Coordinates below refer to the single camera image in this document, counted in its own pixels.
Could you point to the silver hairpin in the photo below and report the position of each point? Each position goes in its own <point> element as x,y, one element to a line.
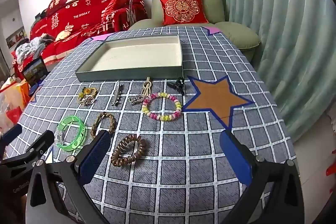
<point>116,92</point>

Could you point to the beige looped hair clip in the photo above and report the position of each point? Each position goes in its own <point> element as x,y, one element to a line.
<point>148,79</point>

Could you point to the orange star patch blue border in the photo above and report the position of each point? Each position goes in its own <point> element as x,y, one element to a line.
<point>218,100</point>

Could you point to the pale green curtain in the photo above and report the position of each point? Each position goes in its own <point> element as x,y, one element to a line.
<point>288,29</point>

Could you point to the orange paper bag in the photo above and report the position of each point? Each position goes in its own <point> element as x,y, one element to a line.
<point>15,94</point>

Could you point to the red sofa pillow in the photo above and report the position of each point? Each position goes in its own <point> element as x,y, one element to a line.
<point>59,1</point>

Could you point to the silver heart pendant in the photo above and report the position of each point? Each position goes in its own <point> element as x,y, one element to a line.
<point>135,100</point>

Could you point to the grey shallow box tray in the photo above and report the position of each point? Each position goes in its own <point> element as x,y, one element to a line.
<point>136,56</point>

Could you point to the grey checked tablecloth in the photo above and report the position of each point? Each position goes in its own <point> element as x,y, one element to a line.
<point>183,161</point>

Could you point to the green translucent bangle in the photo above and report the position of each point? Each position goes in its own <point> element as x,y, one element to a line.
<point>80,136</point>

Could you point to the grey clothes pile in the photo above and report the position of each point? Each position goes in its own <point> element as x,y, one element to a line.
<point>29,48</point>

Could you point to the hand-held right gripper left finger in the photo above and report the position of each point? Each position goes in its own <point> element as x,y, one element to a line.
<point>94,153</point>

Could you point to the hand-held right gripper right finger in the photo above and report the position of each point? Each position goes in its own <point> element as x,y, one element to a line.
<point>233,158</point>

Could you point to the black claw hair clip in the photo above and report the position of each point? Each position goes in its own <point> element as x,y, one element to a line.
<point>174,86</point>

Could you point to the green armchair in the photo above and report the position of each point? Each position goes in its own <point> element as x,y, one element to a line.
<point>236,35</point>

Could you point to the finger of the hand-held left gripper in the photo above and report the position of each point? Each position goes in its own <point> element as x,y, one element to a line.
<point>40,142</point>
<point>11,134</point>

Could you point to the red embroidered cushion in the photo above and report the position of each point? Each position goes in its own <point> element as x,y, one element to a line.
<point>183,7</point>

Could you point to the dark picture box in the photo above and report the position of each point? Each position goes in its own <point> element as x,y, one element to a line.
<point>35,71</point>

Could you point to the beige plush toy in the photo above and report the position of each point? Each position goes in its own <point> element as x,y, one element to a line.
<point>63,35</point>

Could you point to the red printed sofa cover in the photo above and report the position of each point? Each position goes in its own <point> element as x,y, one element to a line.
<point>78,16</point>

